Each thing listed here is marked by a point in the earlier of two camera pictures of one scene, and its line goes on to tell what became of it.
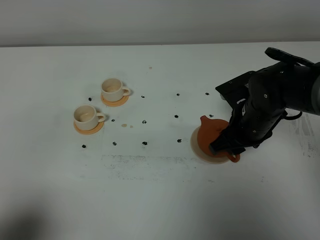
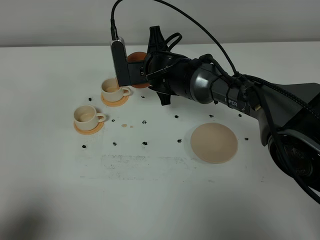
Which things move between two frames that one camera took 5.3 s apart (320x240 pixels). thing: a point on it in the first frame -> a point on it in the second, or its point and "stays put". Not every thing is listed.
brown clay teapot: [208, 130] -> [138, 56]
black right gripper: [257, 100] -> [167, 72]
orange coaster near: [98, 127] stays put
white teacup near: [86, 117] stays put
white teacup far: [112, 89] stays put
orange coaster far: [117, 103] stays put
